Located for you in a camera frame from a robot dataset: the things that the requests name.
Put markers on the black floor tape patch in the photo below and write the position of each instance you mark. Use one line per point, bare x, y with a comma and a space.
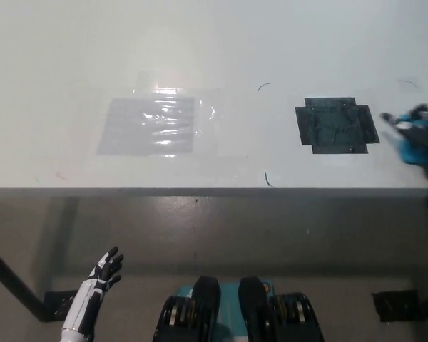
396, 306
58, 304

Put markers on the blue soft sponge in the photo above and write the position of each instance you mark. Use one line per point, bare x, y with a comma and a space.
410, 154

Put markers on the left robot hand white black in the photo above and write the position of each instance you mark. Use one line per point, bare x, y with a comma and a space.
100, 281

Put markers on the robot torso black teal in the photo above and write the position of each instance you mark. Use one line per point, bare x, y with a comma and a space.
253, 313

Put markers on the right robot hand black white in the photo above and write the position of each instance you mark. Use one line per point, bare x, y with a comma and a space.
422, 133

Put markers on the grey tape patch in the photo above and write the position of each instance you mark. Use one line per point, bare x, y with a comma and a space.
125, 135

